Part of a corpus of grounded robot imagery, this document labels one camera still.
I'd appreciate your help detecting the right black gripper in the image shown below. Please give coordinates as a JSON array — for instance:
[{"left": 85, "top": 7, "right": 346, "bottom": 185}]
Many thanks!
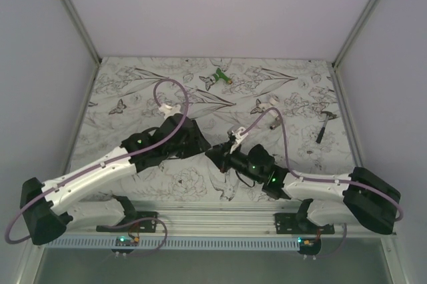
[{"left": 205, "top": 139, "right": 263, "bottom": 184}]

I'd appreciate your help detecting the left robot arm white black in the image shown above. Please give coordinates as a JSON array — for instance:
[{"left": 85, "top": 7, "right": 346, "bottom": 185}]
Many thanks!
[{"left": 20, "top": 113, "right": 211, "bottom": 245}]

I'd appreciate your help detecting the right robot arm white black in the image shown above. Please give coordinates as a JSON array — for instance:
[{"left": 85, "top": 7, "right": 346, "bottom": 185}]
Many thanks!
[{"left": 205, "top": 142, "right": 401, "bottom": 235}]

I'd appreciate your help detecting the metal pipe elbow fitting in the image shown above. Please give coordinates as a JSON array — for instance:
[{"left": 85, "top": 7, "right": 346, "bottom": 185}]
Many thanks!
[{"left": 260, "top": 94, "right": 282, "bottom": 130}]

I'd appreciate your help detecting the floral printed table mat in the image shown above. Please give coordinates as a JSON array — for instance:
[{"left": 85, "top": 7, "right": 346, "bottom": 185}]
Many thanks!
[{"left": 61, "top": 56, "right": 364, "bottom": 203}]

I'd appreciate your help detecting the small hammer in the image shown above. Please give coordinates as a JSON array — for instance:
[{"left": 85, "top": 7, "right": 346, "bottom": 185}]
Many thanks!
[{"left": 316, "top": 111, "right": 337, "bottom": 144}]

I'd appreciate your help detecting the left controller board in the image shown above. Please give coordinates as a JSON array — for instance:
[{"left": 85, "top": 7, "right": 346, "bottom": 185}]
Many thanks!
[{"left": 112, "top": 236, "right": 139, "bottom": 257}]

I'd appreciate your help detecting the controller board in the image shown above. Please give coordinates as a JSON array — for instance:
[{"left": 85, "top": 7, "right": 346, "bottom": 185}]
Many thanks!
[
  {"left": 112, "top": 236, "right": 139, "bottom": 257},
  {"left": 298, "top": 237, "right": 322, "bottom": 259}
]

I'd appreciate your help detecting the right controller board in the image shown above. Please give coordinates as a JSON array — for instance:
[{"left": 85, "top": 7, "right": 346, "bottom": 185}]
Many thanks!
[{"left": 298, "top": 237, "right": 322, "bottom": 259}]

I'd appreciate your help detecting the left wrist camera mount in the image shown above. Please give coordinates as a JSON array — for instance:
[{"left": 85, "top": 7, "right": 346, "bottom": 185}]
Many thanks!
[{"left": 159, "top": 103, "right": 181, "bottom": 119}]

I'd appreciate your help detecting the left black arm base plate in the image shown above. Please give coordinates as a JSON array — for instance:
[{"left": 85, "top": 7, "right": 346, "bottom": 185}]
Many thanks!
[{"left": 96, "top": 211, "right": 158, "bottom": 233}]

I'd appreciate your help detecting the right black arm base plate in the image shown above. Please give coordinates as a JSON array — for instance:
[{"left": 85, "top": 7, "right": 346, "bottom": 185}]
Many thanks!
[{"left": 274, "top": 213, "right": 335, "bottom": 235}]

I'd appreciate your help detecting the aluminium rail frame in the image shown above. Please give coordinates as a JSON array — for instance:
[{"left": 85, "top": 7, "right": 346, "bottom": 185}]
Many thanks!
[{"left": 19, "top": 0, "right": 427, "bottom": 284}]

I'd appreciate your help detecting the white slotted cable duct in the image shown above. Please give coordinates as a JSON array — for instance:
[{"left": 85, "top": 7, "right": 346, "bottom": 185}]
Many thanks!
[{"left": 47, "top": 235, "right": 300, "bottom": 251}]

